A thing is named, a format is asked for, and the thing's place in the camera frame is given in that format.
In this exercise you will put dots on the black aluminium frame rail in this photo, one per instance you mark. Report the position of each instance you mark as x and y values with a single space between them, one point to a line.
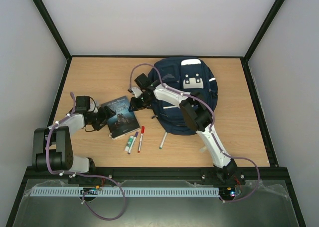
203 176

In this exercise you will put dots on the green cap marker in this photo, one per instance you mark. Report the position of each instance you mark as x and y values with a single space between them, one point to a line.
163 140

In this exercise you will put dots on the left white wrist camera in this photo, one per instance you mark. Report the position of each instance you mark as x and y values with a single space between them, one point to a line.
94 105

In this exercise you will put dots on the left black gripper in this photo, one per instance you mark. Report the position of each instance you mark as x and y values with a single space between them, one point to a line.
105 116

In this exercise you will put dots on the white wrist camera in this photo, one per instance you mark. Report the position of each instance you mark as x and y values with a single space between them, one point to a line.
136 92
94 105

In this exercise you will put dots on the purple cap marker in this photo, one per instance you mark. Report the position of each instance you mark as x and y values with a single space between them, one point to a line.
133 141

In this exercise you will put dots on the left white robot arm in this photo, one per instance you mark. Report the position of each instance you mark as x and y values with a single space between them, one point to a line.
52 147

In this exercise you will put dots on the dark blue Wuthering Heights book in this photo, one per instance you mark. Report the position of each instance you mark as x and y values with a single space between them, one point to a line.
124 121

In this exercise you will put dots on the red cap marker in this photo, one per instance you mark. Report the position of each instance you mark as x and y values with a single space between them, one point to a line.
141 139

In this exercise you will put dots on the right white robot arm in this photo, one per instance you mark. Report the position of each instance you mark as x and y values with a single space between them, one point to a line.
197 115

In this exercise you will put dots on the navy blue backpack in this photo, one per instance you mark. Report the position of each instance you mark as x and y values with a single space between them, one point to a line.
188 74

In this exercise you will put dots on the light blue slotted cable duct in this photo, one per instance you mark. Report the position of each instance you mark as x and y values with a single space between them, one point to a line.
125 191

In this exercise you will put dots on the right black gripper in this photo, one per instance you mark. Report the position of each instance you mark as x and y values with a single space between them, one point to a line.
139 102

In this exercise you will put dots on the yellow highlighter pen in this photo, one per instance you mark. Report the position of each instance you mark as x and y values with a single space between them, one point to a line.
203 149

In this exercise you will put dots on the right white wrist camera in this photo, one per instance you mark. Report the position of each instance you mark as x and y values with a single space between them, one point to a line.
136 92

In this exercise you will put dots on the green label glue stick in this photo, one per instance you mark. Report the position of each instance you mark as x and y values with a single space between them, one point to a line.
129 143

